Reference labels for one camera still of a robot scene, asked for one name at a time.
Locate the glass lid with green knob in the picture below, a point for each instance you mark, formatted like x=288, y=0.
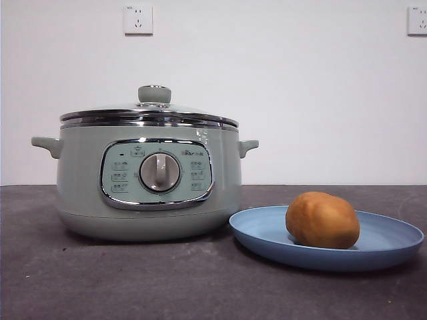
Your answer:
x=155, y=95

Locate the brown potato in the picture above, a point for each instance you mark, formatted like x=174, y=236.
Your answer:
x=323, y=220

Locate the blue round plate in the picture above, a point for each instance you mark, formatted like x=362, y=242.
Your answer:
x=267, y=240

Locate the pale green electric steamer pot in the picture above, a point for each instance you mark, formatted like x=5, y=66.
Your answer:
x=83, y=186

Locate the white wall socket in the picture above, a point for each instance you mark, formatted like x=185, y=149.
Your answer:
x=418, y=21
x=138, y=20

